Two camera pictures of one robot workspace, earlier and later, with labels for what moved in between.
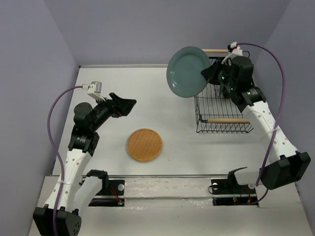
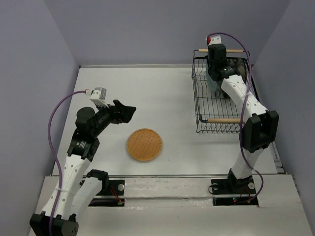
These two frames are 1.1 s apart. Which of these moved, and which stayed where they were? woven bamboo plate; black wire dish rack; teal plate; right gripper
Moved: right gripper; teal plate
Stayed: black wire dish rack; woven bamboo plate
